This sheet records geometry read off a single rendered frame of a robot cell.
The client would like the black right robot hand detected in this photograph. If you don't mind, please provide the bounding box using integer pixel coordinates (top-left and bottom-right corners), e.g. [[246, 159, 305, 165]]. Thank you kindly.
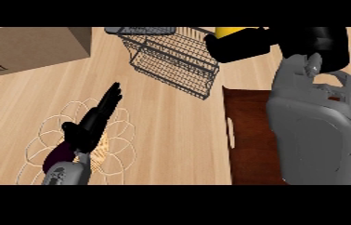
[[203, 26, 351, 74]]

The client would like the dark brown wooden tray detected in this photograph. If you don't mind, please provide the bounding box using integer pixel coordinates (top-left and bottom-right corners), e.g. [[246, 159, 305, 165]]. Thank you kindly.
[[220, 85, 341, 186]]

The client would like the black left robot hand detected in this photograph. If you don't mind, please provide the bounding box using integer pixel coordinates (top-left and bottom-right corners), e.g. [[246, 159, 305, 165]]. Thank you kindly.
[[60, 82, 125, 154]]

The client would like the yellow lemon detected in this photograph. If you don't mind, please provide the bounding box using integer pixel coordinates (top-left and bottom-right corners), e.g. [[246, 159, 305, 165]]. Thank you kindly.
[[213, 26, 260, 39]]

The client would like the dark wire tiered basket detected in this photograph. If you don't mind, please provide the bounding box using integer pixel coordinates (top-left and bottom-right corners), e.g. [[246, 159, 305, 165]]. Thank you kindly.
[[104, 26, 220, 101]]

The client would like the brown cardboard box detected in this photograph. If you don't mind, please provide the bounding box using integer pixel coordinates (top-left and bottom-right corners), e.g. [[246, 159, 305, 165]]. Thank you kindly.
[[0, 26, 92, 76]]

